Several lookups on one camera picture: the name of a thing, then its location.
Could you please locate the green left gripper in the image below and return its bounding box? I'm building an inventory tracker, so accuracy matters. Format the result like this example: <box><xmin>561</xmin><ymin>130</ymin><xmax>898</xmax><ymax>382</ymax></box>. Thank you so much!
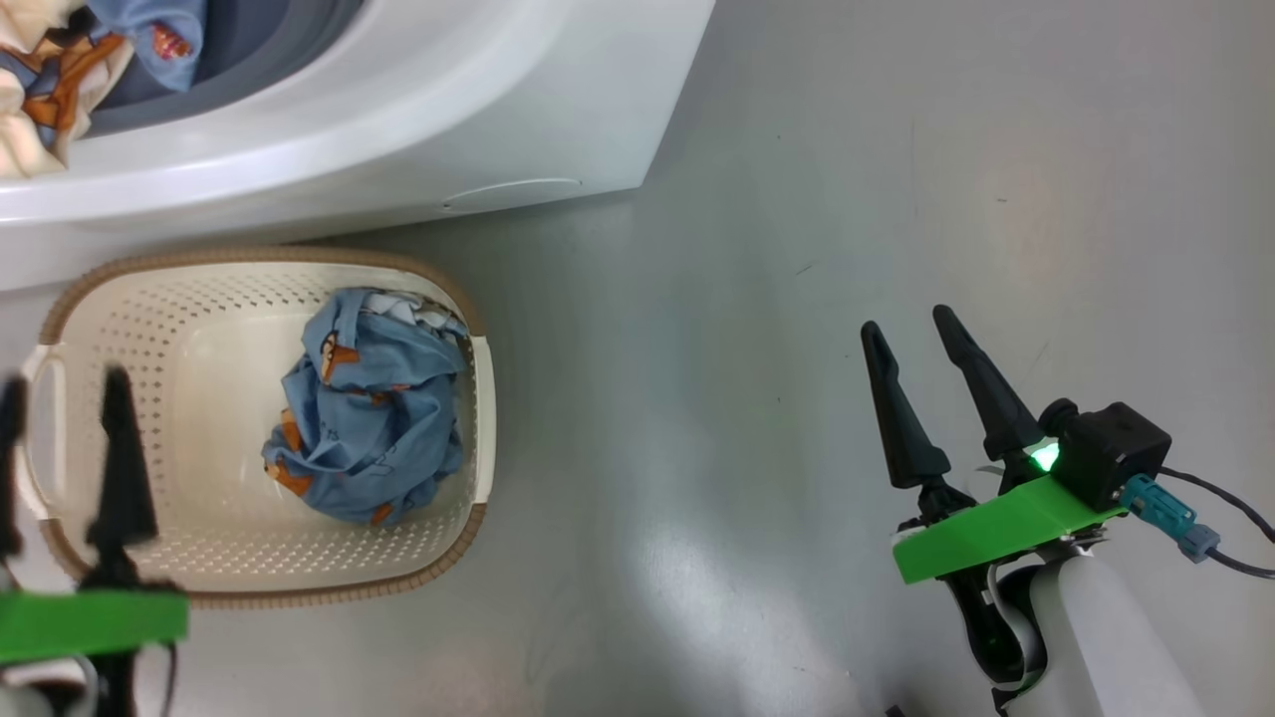
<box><xmin>0</xmin><ymin>366</ymin><xmax>190</xmax><ymax>717</ymax></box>

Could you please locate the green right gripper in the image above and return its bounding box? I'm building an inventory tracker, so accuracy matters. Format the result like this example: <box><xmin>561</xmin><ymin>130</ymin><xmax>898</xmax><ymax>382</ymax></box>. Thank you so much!
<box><xmin>861</xmin><ymin>305</ymin><xmax>1127</xmax><ymax>693</ymax></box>

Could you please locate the blue garment orange print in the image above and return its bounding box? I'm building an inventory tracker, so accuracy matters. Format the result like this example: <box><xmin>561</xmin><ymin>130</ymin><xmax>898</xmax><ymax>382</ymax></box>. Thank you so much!
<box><xmin>262</xmin><ymin>288</ymin><xmax>471</xmax><ymax>527</ymax></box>

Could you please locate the grey rubber door gasket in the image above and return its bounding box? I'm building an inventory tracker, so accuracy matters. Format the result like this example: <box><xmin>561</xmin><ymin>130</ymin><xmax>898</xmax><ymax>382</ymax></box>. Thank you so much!
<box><xmin>85</xmin><ymin>0</ymin><xmax>365</xmax><ymax>138</ymax></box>

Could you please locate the white front-load washing machine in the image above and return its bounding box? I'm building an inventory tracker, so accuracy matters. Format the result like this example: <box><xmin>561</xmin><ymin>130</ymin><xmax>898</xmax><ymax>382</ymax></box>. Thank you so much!
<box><xmin>0</xmin><ymin>0</ymin><xmax>716</xmax><ymax>292</ymax></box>

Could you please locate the cream perforated basket brown rim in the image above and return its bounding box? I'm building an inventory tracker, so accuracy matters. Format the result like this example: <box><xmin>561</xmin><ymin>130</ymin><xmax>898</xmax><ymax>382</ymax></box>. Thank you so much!
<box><xmin>18</xmin><ymin>247</ymin><xmax>496</xmax><ymax>610</ymax></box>

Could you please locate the round white filter cover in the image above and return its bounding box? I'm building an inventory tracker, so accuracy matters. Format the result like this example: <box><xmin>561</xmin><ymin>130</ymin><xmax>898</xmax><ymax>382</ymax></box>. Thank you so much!
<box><xmin>441</xmin><ymin>178</ymin><xmax>584</xmax><ymax>214</ymax></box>

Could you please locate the black cable teal plug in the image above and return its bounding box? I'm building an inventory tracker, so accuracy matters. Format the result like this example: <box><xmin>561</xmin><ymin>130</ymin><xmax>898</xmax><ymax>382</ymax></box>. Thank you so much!
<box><xmin>1121</xmin><ymin>466</ymin><xmax>1275</xmax><ymax>581</ymax></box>

